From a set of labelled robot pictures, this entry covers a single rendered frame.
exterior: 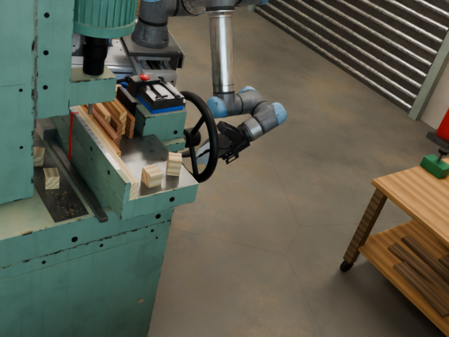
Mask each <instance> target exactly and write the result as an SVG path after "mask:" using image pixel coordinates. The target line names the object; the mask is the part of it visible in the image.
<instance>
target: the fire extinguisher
mask: <svg viewBox="0 0 449 337"><path fill-rule="evenodd" d="M426 137H427V138H429V139H430V140H431V141H432V142H434V143H436V144H437V145H438V146H440V147H442V148H445V149H447V150H449V108H448V110H447V112H446V114H445V116H444V118H443V120H442V121H441V123H440V125H439V127H438V129H435V130H431V131H428V133H427V135H426Z"/></svg>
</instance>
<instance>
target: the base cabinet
mask: <svg viewBox="0 0 449 337"><path fill-rule="evenodd" d="M170 223H171V219H169V220H167V221H163V222H159V223H155V224H153V225H149V226H145V227H141V228H138V229H134V230H131V231H127V232H124V233H120V234H117V235H113V236H110V237H106V238H103V239H99V240H96V241H92V242H89V243H85V244H82V245H78V246H75V247H70V248H68V249H63V250H61V251H56V252H53V253H49V254H47V255H42V256H39V257H35V258H33V259H28V260H25V261H21V262H18V263H14V264H11V265H7V266H4V267H0V337H147V336H148V331H149V327H150V321H151V317H152V311H153V307H154V301H155V297H156V291H157V287H158V282H159V278H160V272H161V268H162V262H163V259H164V252H165V249H166V242H167V239H168V233H169V229H170Z"/></svg>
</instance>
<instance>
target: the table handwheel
mask: <svg viewBox="0 0 449 337"><path fill-rule="evenodd" d="M180 93H181V94H182V95H183V96H184V99H185V100H188V101H191V102H192V103H193V104H194V105H195V106H196V107H197V108H198V109H199V111H200V113H201V114H202V116H201V118H200V120H199V121H198V122H197V124H196V125H195V127H192V128H185V129H184V132H183V135H182V138H183V139H184V140H185V141H186V144H185V148H189V151H190V158H191V162H192V171H193V173H192V172H190V171H189V170H188V169H187V168H186V167H185V166H184V165H183V163H182V165H183V167H184V168H185V169H186V170H187V171H188V172H189V173H190V174H191V175H192V176H193V177H194V179H195V180H196V181H197V182H198V183H202V182H205V181H206V180H208V179H209V178H210V177H211V176H212V174H213V172H214V170H215V168H216V165H217V162H218V154H219V140H218V131H217V128H216V123H215V121H214V118H213V115H212V113H211V111H210V109H209V107H208V106H207V105H206V103H205V101H204V100H203V99H202V98H201V97H200V96H198V95H197V94H195V93H194V92H190V91H181V92H180ZM204 122H205V123H206V127H207V130H208V137H209V143H210V152H209V158H208V163H207V166H206V168H205V169H204V170H203V172H202V173H200V174H199V173H198V167H197V163H196V155H195V149H194V147H195V146H198V145H199V144H200V141H201V135H200V132H199V131H198V130H199V129H200V127H201V126H202V124H203V123H204Z"/></svg>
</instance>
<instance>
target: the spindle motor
mask: <svg viewBox="0 0 449 337"><path fill-rule="evenodd" d="M137 5H138V0H75V3H74V17H73V32H76V33H78V34H82V35H86V36H90V37H98V38H118V37H124V36H127V35H130V34H131V33H132V32H133V31H134V29H135V23H136V11H137Z"/></svg>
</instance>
